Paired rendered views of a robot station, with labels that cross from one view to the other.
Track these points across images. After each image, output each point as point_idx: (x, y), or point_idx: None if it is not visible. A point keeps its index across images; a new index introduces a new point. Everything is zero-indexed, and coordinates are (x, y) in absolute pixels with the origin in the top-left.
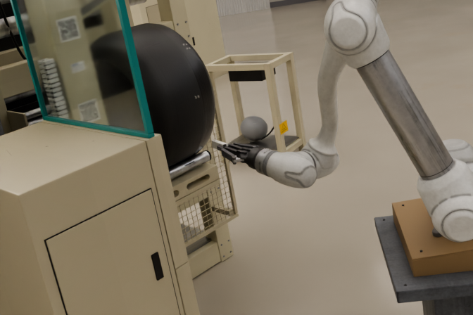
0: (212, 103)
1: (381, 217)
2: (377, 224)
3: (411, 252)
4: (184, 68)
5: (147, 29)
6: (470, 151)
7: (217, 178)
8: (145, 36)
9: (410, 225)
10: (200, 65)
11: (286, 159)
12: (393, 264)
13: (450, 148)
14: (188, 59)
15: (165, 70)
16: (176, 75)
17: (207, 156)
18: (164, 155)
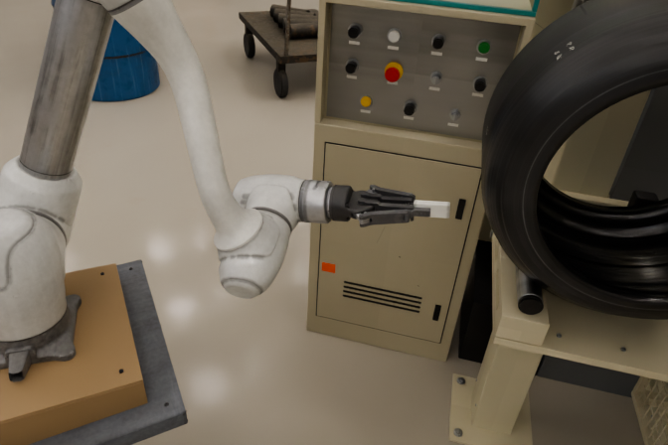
0: (484, 171)
1: (172, 412)
2: (177, 388)
3: (115, 272)
4: (518, 73)
5: None
6: None
7: (495, 329)
8: None
9: (112, 321)
10: (520, 94)
11: (273, 174)
12: (145, 299)
13: (6, 208)
14: (532, 67)
15: (522, 52)
16: (512, 71)
17: (518, 295)
18: (318, 15)
